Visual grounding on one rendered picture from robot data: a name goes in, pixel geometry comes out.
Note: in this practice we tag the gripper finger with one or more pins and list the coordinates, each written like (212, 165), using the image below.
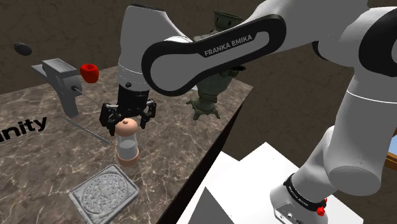
(149, 113)
(109, 116)

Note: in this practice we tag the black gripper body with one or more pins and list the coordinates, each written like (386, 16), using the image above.
(132, 97)

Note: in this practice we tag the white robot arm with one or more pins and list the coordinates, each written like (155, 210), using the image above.
(356, 130)

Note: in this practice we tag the thin grey rod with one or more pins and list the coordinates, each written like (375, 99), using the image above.
(88, 131)

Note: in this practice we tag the tan and clear pepper grinder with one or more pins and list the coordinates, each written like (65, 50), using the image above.
(127, 145)

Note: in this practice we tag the red cup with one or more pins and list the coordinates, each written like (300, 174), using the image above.
(90, 74)

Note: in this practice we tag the grey angular metal tool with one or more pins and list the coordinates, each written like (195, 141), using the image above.
(63, 82)

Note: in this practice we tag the dark green samovar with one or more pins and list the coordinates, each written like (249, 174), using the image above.
(209, 96)

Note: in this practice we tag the grey square patterned tray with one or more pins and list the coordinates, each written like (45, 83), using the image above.
(104, 194)

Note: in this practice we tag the black oval object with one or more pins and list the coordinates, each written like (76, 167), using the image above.
(23, 49)

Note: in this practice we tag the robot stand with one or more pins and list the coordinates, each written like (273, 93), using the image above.
(248, 183)

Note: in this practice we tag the wooden framed window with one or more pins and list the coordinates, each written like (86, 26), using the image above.
(392, 155)

